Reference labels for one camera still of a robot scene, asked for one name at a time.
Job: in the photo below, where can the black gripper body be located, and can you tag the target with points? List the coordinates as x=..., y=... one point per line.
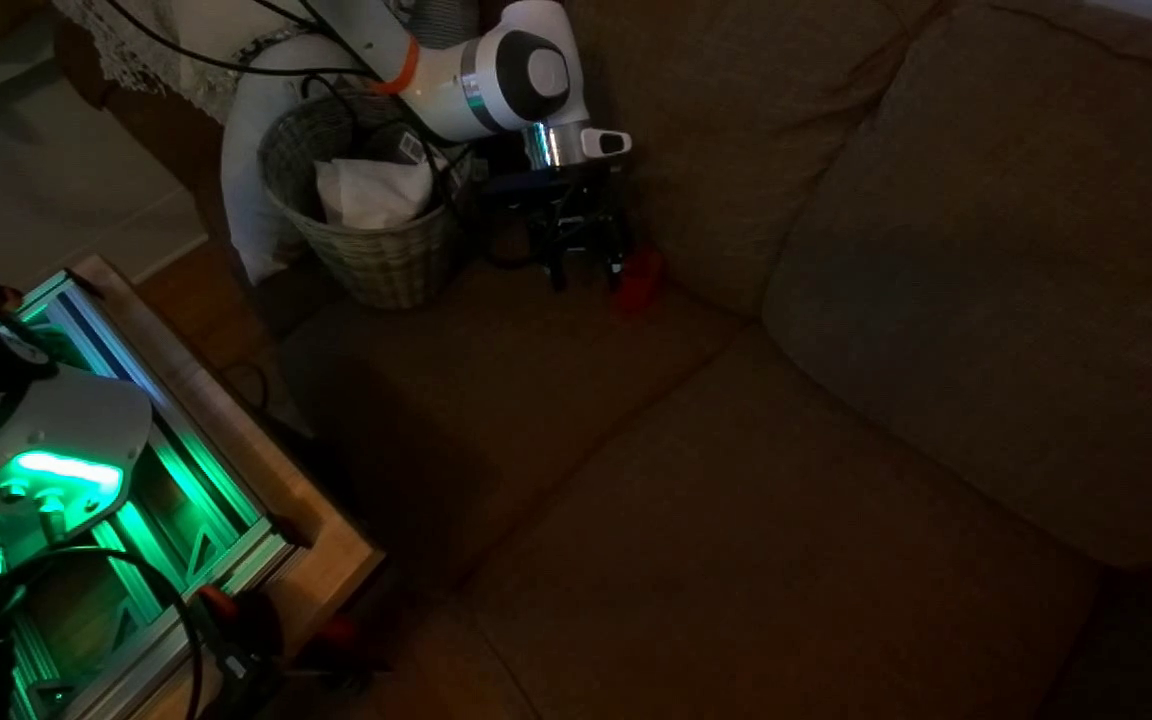
x=579, y=206

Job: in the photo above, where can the red plastic cup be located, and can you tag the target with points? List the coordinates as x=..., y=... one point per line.
x=643, y=284

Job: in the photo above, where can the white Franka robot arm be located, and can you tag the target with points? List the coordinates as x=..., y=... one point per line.
x=520, y=73

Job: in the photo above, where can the short beige couch seat cushion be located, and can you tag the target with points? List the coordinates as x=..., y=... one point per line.
x=496, y=385

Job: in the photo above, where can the narrow beige couch back cushion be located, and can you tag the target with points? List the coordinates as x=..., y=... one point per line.
x=736, y=135

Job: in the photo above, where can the woven wicker basket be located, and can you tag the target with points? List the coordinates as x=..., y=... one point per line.
x=383, y=261

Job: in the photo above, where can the long beige couch seat cushion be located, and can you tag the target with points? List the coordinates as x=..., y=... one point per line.
x=760, y=561

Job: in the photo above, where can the wide beige couch back cushion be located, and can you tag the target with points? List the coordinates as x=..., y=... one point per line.
x=1000, y=267

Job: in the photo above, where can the beige fabric couch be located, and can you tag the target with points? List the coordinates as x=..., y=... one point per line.
x=1138, y=642

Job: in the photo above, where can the white crumpled cloth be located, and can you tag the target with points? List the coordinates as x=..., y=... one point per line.
x=370, y=194

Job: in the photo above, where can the wooden table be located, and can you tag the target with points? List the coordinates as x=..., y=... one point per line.
x=320, y=544

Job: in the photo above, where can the brown wooden furniture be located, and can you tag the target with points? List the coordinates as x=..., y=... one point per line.
x=162, y=124

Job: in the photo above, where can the white lace cloth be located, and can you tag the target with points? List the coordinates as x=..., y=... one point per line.
x=162, y=40

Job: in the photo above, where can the red clamp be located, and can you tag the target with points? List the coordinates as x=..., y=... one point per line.
x=240, y=617

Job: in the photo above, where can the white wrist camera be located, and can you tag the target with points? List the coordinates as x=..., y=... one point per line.
x=608, y=140

